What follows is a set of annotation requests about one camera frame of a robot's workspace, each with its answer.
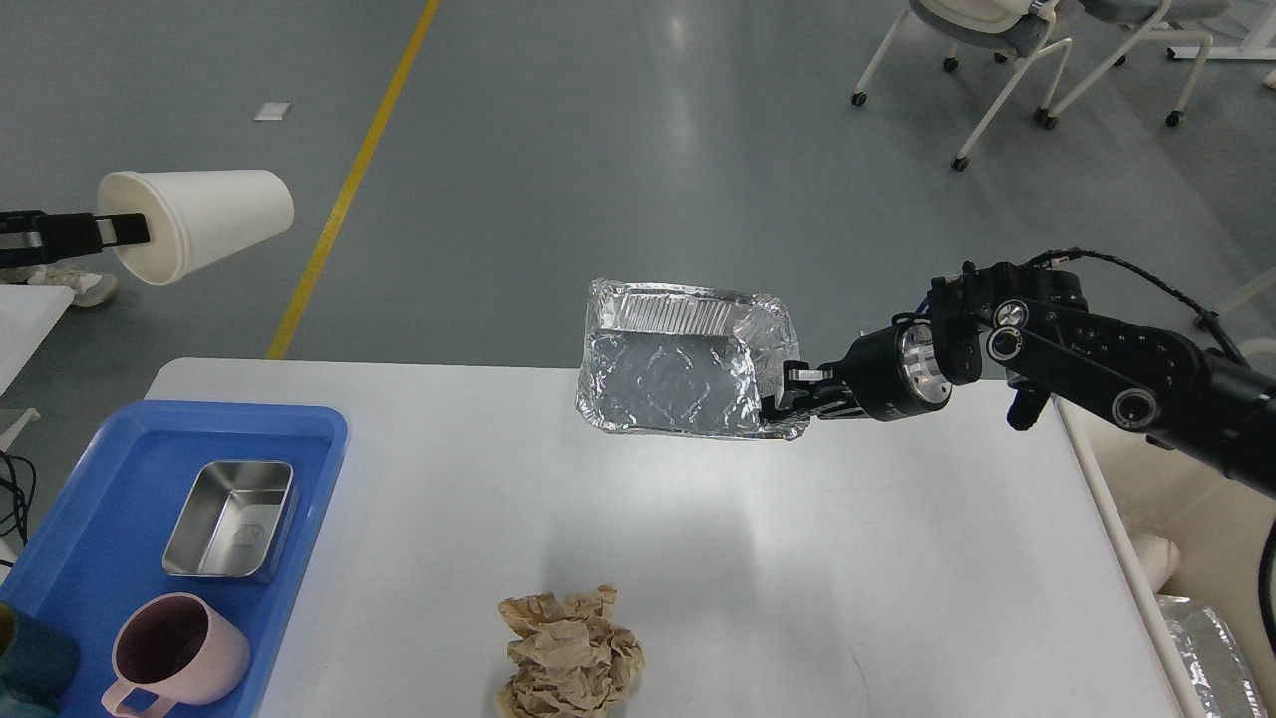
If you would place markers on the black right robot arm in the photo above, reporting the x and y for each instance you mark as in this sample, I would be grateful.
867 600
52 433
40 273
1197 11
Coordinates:
1033 320

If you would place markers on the stainless steel rectangular container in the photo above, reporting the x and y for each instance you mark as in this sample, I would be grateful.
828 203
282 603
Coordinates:
234 523

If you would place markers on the blue plastic tray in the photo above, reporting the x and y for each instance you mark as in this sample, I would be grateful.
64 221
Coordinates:
97 556

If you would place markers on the foil tray inside bin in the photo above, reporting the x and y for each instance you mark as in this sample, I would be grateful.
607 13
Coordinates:
1220 674

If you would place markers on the aluminium foil tray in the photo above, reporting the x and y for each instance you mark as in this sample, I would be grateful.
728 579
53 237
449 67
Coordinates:
673 359

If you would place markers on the person in khaki trousers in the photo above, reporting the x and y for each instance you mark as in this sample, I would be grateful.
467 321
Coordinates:
90 289

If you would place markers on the beige plastic bin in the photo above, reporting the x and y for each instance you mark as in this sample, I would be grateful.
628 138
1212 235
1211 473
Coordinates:
1180 529

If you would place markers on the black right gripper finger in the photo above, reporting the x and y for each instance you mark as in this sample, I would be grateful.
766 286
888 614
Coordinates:
799 375
796 405

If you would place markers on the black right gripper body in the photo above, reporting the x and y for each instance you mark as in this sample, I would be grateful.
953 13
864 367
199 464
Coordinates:
894 373

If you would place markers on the white side table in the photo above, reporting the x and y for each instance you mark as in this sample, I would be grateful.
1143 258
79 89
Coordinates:
28 314

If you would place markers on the brown paper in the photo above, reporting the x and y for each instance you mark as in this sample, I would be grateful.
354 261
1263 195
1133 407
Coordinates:
570 658

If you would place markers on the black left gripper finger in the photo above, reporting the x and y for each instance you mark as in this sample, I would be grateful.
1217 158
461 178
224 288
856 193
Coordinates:
34 237

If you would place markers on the white office chair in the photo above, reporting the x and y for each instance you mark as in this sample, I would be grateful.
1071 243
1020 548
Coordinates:
1145 22
1021 31

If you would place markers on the white chair leg right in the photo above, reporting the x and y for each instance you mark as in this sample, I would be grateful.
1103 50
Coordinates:
1260 348

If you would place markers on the white paper cup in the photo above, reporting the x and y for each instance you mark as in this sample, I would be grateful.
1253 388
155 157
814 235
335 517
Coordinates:
194 218

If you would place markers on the pink plastic mug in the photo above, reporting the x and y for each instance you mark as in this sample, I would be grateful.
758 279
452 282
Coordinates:
174 650

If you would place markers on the teal object at corner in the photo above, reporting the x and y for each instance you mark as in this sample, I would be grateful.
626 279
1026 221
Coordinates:
38 663

